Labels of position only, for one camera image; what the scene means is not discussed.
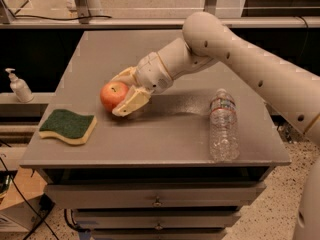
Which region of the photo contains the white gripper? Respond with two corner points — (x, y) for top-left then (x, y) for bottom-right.
(111, 52), (173, 117)

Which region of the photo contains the red apple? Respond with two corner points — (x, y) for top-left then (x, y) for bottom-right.
(100, 81), (129, 112)

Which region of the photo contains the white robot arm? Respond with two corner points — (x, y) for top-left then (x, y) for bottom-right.
(112, 12), (320, 146)

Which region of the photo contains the green and yellow sponge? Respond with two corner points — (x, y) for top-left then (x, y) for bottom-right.
(39, 109), (97, 146)

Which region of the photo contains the grey drawer cabinet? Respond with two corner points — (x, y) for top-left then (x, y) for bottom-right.
(22, 30), (290, 240)

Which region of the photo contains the clear plastic water bottle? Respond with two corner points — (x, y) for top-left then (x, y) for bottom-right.
(209, 89), (239, 162)

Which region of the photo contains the white pump dispenser bottle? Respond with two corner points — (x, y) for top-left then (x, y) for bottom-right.
(5, 68), (33, 103)

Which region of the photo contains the middle grey drawer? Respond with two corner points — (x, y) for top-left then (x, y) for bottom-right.
(74, 209), (240, 230)

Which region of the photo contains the cardboard box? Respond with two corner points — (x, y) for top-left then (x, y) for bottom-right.
(0, 168), (46, 232)

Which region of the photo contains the black cable on ledge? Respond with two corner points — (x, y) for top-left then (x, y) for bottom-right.
(13, 14), (113, 22)

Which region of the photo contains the left metal bracket post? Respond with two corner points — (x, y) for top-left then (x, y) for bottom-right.
(74, 0), (90, 24)

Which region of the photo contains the black floor cable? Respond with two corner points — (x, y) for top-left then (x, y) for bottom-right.
(0, 157), (60, 240)

